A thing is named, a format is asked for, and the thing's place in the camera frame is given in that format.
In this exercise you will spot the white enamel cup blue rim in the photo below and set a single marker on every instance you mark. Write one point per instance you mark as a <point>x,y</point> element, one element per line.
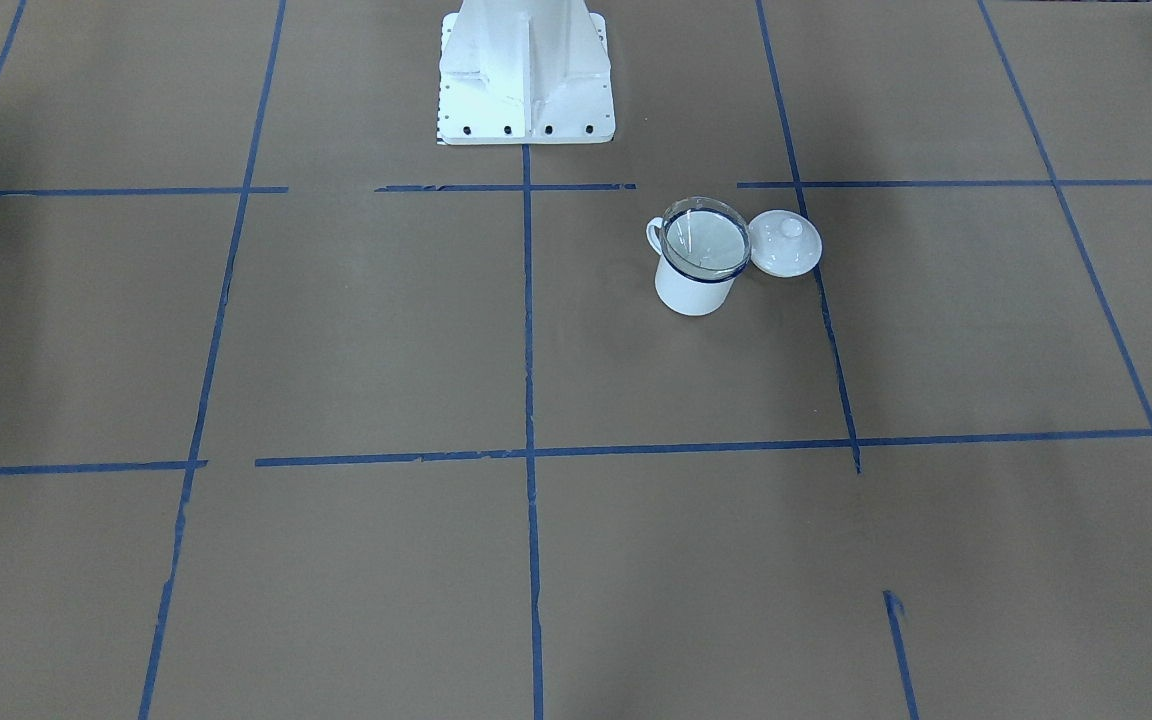
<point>681,294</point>

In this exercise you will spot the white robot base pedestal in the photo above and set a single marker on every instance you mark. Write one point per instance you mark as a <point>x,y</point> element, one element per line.
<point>516,72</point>

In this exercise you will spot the clear glass funnel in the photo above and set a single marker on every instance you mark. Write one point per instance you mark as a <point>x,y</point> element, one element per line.
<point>704,239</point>

